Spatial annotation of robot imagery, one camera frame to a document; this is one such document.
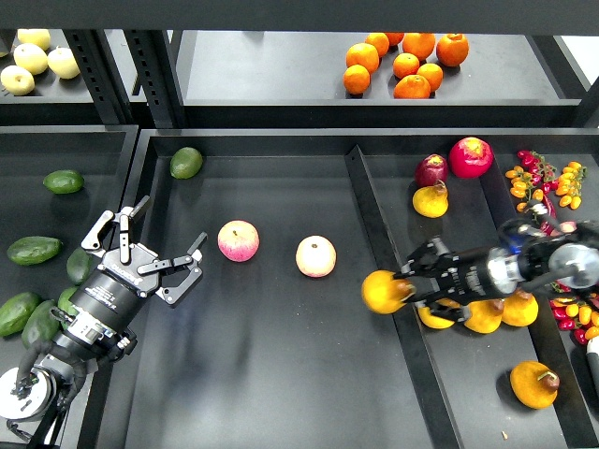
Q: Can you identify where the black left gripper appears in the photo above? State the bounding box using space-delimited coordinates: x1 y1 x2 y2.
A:
70 196 207 333

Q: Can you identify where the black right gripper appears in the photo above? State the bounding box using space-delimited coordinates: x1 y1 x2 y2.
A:
397 236 515 323

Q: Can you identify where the yellow pear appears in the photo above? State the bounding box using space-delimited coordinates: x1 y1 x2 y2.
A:
464 299 504 334
509 360 561 410
502 289 539 327
412 180 448 218
417 298 459 329
361 270 416 314

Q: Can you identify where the dark green avocado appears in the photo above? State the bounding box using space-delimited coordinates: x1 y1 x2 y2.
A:
22 300 60 349

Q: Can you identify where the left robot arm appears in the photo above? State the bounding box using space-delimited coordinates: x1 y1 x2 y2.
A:
1 196 207 448

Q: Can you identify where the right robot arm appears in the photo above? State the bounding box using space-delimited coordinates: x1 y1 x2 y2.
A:
393 201 598 321

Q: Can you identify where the upright avocado left tray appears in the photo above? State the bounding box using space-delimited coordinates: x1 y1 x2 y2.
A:
66 248 93 285

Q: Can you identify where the dark avocado left tray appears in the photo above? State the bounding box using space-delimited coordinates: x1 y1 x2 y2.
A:
7 236 63 267

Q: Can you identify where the green avocado upper left tray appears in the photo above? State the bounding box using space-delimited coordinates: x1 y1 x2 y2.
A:
43 169 84 195

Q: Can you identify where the light green avocado top corner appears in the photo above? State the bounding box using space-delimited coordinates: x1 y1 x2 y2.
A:
169 147 203 180

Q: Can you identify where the avocado lower left edge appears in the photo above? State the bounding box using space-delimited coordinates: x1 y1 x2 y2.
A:
1 292 42 337

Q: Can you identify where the pale pear right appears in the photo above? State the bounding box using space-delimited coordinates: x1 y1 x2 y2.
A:
48 47 80 80

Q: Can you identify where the pale pear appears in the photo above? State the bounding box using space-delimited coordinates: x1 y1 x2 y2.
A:
1 65 36 96
13 43 49 76
17 28 51 51
48 47 80 80

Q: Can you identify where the pale pear front left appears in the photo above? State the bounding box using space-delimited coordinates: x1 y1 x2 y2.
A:
1 65 36 96

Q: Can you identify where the pale pear middle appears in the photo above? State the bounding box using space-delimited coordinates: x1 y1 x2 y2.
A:
13 43 49 76

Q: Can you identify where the pale pear top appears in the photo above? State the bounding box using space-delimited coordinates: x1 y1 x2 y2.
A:
17 28 51 51

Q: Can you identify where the pink red apple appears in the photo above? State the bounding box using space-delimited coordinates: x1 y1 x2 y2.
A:
217 220 259 263

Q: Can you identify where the black left tray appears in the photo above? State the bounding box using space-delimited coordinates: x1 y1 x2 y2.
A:
0 124 140 449

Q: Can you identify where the black tray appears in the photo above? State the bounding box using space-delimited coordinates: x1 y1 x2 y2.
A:
78 130 598 448
0 124 140 449

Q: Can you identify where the red chili pepper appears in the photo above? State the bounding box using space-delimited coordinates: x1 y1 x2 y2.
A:
537 196 559 235

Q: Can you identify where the black tray divider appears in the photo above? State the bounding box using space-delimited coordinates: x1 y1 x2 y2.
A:
344 146 463 448

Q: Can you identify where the dark red apple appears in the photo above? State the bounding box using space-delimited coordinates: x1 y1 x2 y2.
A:
414 153 448 187

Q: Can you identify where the lower cherry tomato bunch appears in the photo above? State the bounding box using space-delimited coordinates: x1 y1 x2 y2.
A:
549 282 598 347

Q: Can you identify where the cherry tomato bunch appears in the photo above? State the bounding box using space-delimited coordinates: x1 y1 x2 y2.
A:
504 150 587 214
549 282 598 347

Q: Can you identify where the pale yellow pink apple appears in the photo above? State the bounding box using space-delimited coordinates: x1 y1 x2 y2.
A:
296 235 337 278

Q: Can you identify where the bright red apple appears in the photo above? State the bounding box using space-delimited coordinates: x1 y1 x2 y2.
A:
448 137 494 179

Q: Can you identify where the pink apple right side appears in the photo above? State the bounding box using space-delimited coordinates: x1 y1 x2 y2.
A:
558 221 577 233

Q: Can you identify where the upper cherry tomato bunch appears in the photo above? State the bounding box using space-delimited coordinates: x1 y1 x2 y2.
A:
504 150 587 214

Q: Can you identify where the black centre tray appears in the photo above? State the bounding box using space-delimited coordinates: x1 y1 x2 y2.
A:
78 130 598 448

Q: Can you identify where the orange pile on shelf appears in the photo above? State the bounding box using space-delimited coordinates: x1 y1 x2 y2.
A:
343 32 470 99

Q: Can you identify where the black shelf upright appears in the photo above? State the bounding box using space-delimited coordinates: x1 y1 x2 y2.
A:
124 30 187 129

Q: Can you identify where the avocado beside tray wall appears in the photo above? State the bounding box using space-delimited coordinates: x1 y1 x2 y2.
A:
57 286 78 316

